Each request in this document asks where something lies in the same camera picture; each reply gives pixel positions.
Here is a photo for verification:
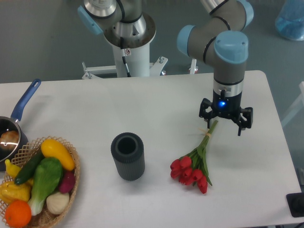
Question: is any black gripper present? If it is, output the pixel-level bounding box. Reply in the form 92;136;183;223
199;80;253;136

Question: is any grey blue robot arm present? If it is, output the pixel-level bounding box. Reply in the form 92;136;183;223
77;0;254;131

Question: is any red tulip bouquet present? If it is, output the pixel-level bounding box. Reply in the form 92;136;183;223
170;120;218;194

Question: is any dark grey ribbed vase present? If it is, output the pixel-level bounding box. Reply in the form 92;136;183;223
111;132;145;181

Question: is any black device at edge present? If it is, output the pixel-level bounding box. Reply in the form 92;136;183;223
286;192;304;218

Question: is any blue glass flask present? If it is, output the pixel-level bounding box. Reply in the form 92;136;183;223
275;0;304;41

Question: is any purple red onion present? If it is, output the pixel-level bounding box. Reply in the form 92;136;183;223
58;171;76;193

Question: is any yellow squash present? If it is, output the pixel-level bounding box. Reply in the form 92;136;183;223
41;139;76;171

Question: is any green bok choy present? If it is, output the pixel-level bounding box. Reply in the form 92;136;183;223
28;157;63;216

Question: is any white garlic bulb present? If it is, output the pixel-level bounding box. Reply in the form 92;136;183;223
46;192;69;215

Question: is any woven wicker basket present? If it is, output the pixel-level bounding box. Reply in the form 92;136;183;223
11;136;80;228

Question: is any green cucumber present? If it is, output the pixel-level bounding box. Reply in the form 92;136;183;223
14;151;45;185

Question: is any brown bread roll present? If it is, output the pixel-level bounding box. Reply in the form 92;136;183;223
0;131;19;152

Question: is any yellow banana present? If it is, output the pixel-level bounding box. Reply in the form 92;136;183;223
5;159;21;178

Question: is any yellow bell pepper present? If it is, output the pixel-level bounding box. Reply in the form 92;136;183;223
0;181;31;204

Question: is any orange fruit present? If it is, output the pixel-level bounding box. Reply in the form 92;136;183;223
5;200;32;228

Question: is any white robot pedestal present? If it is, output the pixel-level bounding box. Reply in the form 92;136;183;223
79;12;168;79

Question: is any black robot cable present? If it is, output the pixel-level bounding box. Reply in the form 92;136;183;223
119;37;132;78

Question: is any blue handled saucepan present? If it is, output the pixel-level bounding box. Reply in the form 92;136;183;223
0;79;41;171

